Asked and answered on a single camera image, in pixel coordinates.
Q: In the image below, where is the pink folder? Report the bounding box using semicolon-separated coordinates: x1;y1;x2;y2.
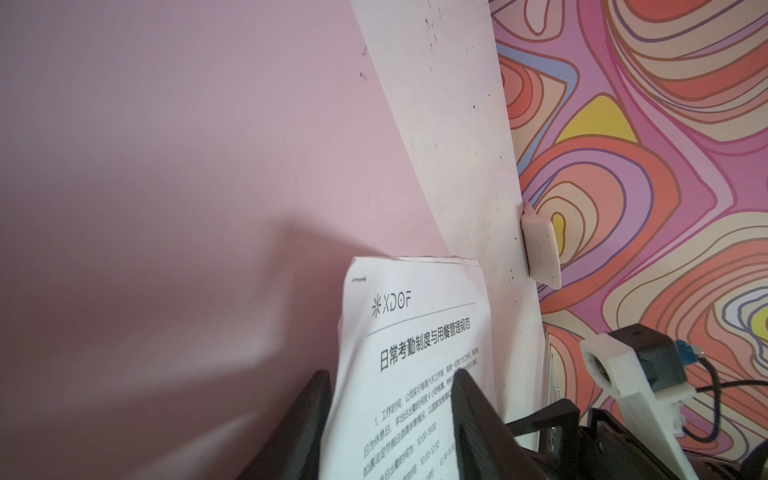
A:
1;1;446;479

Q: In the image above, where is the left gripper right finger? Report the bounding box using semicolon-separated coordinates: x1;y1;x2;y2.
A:
451;369;545;479

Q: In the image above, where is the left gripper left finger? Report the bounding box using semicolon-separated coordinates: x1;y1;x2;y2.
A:
237;370;332;480

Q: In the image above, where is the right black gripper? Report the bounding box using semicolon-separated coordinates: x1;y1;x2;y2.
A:
506;398;768;480

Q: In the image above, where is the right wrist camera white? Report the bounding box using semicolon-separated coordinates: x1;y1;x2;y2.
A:
580;323;697;479

